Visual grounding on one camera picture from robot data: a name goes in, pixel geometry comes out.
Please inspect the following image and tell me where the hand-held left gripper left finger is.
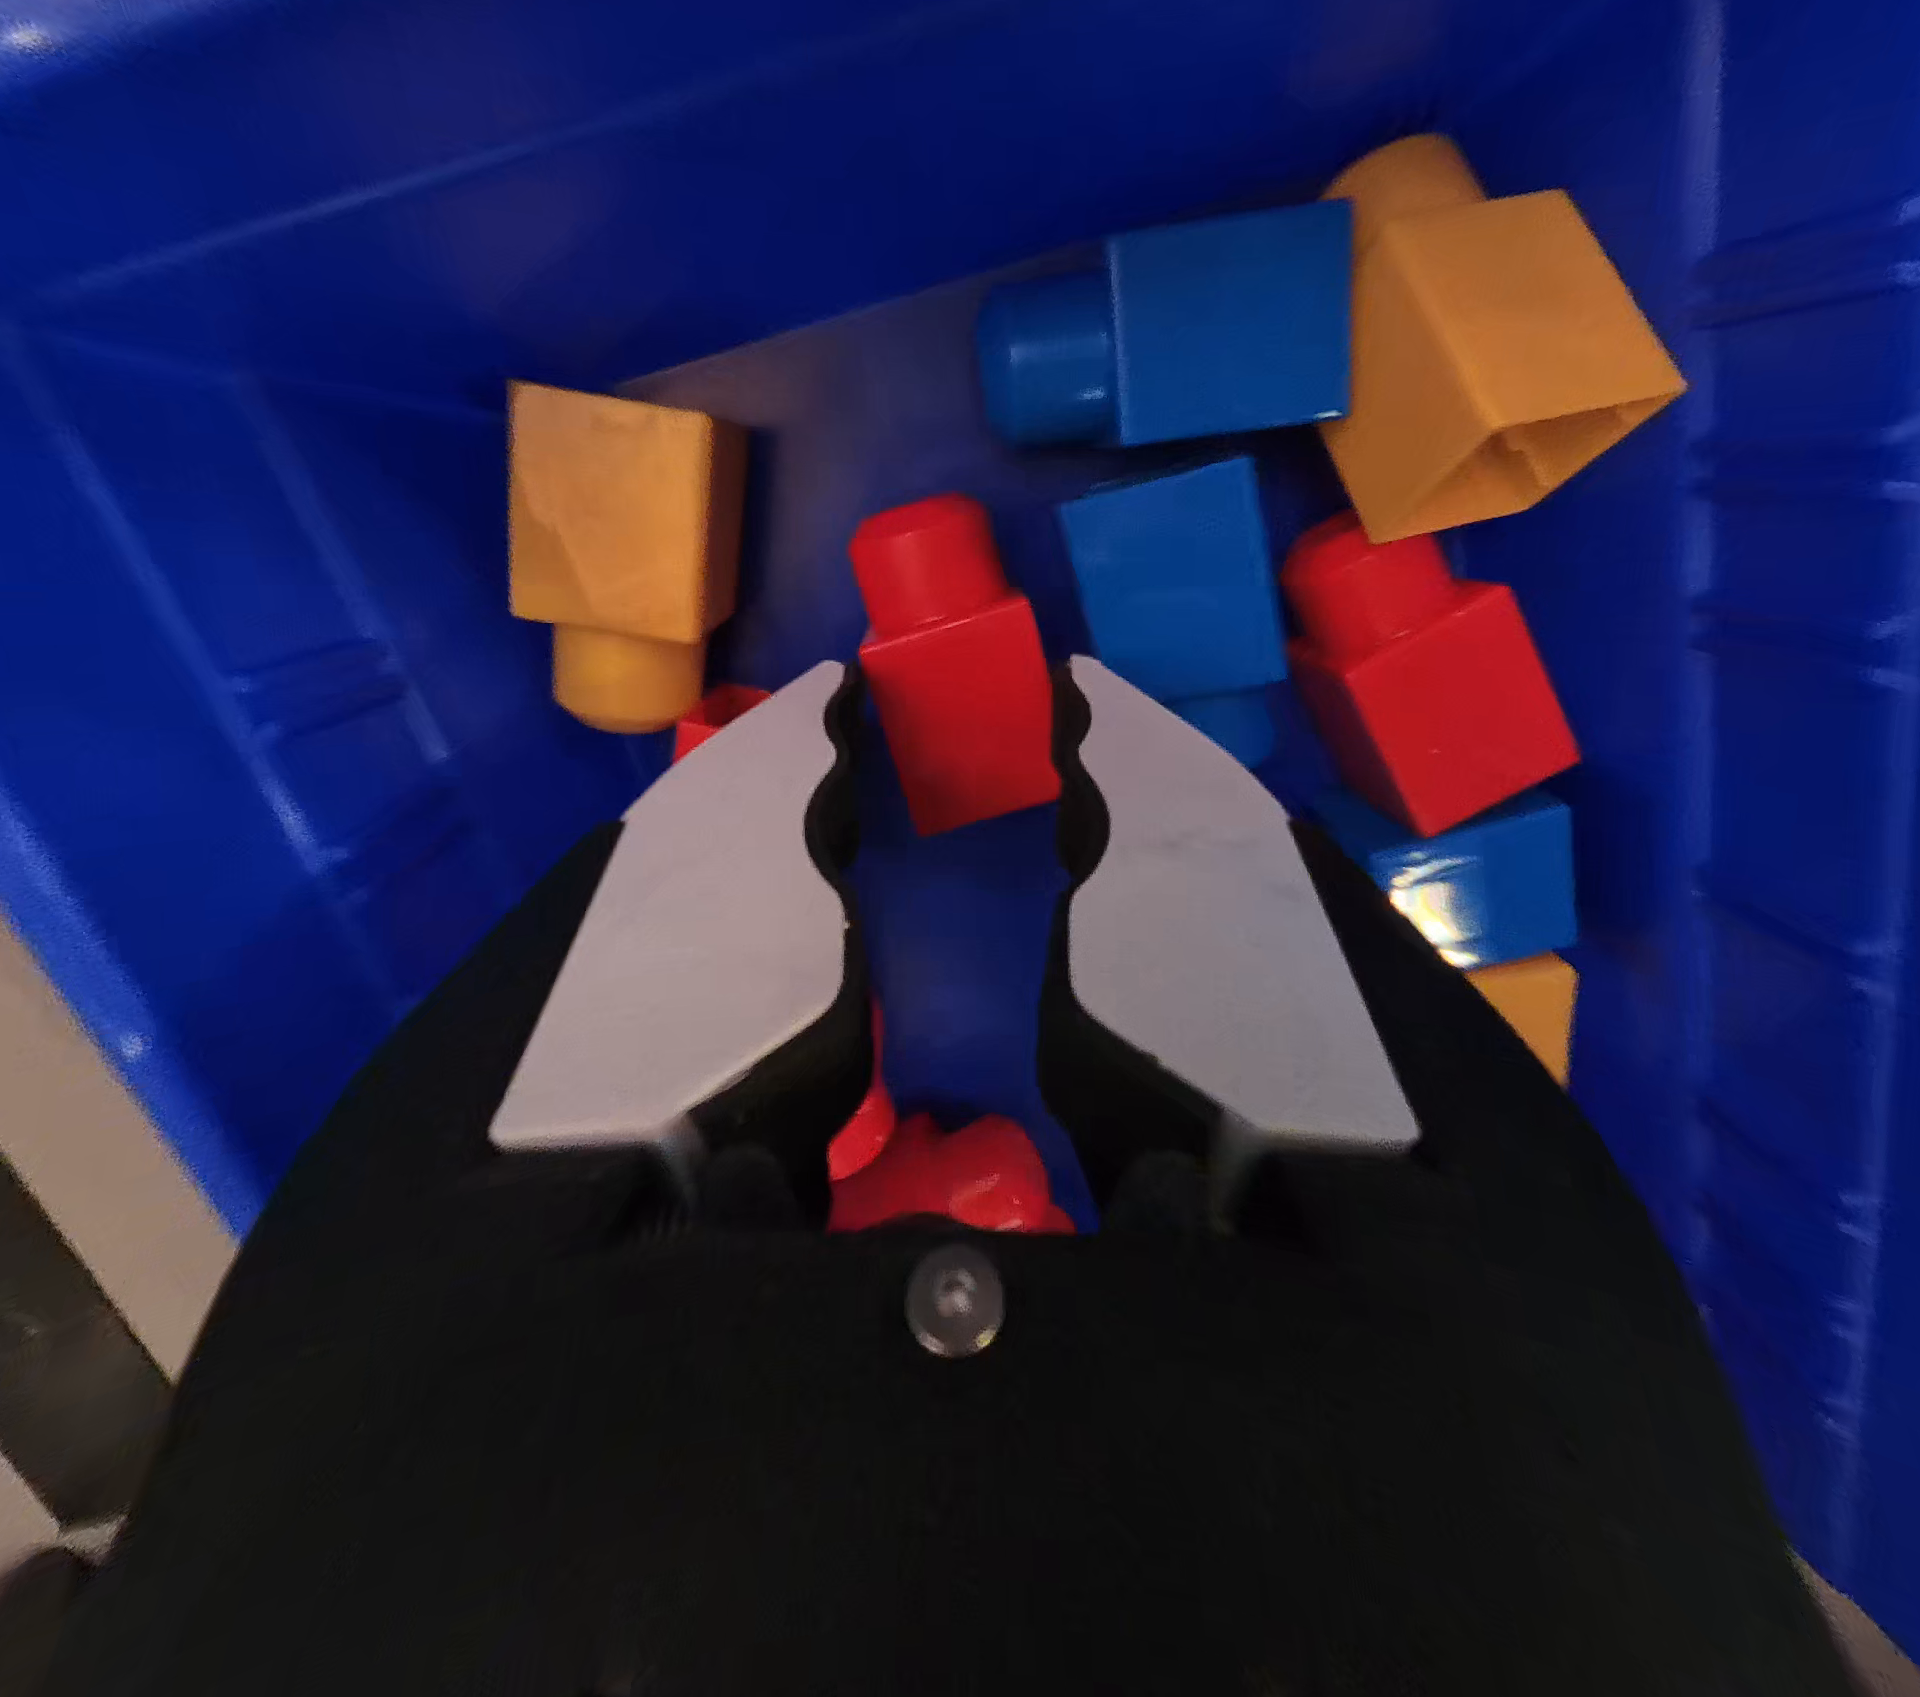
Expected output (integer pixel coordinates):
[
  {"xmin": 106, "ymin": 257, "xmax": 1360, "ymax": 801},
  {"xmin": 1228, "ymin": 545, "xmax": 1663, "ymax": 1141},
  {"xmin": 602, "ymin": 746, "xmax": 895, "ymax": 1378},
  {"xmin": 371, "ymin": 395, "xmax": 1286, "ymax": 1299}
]
[{"xmin": 486, "ymin": 658, "xmax": 871, "ymax": 1226}]

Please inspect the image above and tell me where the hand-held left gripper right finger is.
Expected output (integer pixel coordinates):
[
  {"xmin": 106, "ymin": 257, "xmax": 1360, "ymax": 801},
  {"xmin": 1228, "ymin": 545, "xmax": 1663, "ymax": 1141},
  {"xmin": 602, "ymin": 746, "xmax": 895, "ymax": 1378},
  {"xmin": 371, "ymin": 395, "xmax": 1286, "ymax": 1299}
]
[{"xmin": 1037, "ymin": 653, "xmax": 1422, "ymax": 1226}]

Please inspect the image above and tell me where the red toy block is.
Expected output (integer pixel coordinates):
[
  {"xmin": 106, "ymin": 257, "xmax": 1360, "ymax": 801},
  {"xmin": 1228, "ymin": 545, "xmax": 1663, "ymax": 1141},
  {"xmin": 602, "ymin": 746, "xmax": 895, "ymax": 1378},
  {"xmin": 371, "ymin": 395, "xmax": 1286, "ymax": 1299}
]
[{"xmin": 847, "ymin": 493, "xmax": 1063, "ymax": 839}]

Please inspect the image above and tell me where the pile of toy blocks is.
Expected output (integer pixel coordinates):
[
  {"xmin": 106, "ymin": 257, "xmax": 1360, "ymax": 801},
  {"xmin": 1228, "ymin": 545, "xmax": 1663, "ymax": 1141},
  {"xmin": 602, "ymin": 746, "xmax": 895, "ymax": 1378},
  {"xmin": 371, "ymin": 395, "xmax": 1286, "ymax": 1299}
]
[{"xmin": 507, "ymin": 133, "xmax": 1689, "ymax": 1233}]

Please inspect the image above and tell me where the blue plastic bin with tag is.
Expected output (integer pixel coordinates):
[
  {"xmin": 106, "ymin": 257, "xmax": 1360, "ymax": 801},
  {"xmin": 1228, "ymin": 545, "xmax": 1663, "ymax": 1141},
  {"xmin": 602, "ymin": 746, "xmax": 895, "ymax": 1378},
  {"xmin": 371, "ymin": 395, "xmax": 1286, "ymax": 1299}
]
[{"xmin": 0, "ymin": 0, "xmax": 1920, "ymax": 1616}]

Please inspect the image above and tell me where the grey desk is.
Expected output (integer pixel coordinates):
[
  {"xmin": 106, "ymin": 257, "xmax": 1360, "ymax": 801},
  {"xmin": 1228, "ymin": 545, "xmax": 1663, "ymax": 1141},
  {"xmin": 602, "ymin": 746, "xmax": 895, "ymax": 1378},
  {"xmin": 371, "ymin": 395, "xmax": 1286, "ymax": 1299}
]
[{"xmin": 0, "ymin": 0, "xmax": 541, "ymax": 1383}]

